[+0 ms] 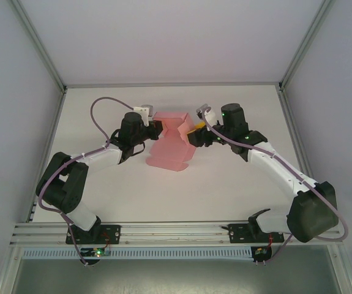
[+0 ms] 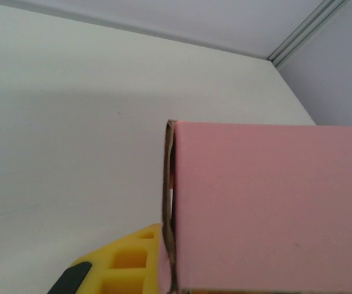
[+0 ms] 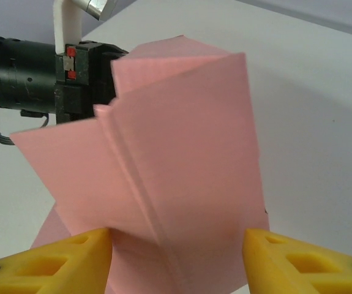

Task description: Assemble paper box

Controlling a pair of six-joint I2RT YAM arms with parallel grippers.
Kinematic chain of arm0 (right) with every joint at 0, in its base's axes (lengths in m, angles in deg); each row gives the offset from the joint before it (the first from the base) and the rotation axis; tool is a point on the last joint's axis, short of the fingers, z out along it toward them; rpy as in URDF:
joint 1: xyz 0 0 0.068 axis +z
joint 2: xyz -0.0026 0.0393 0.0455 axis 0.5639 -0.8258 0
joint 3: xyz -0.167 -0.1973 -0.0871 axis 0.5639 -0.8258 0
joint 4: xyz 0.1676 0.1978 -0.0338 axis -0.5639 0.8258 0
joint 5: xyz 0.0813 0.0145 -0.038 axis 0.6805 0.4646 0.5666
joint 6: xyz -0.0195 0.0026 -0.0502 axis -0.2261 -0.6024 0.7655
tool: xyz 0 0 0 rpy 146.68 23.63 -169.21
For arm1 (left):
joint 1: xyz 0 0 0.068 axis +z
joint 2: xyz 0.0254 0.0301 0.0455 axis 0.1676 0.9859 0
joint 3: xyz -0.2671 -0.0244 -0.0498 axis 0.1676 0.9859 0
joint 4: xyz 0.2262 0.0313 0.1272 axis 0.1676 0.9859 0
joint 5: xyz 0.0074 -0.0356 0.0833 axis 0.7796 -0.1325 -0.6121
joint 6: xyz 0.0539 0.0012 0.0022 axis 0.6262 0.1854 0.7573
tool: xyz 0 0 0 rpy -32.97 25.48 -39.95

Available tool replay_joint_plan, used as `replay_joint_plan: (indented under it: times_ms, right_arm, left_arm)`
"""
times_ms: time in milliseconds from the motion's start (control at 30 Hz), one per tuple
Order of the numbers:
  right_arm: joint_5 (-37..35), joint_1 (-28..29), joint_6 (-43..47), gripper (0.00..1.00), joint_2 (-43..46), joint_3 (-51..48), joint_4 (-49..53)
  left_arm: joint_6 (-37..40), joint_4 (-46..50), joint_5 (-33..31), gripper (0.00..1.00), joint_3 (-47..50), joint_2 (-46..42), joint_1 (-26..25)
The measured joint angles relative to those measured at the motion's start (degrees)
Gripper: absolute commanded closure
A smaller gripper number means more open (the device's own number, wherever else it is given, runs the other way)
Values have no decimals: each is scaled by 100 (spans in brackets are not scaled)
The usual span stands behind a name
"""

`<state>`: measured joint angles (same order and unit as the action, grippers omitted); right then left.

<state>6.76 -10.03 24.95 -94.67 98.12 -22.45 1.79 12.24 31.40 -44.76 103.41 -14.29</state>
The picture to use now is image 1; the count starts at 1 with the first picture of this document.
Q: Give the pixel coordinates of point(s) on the pink paper box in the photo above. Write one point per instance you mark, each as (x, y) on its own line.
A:
(171, 147)

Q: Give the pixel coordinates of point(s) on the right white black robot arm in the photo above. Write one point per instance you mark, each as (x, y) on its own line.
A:
(273, 171)

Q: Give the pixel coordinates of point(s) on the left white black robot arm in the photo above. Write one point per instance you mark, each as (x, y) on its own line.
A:
(102, 157)

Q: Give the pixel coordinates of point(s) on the aluminium mounting rail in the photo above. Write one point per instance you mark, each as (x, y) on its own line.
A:
(175, 235)

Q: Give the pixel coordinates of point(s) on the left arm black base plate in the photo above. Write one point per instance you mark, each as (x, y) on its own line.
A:
(111, 234)

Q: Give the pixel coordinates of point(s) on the aluminium frame post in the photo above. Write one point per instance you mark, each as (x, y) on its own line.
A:
(307, 43)
(345, 272)
(41, 52)
(7, 272)

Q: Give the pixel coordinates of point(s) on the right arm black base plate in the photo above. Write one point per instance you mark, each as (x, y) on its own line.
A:
(238, 234)

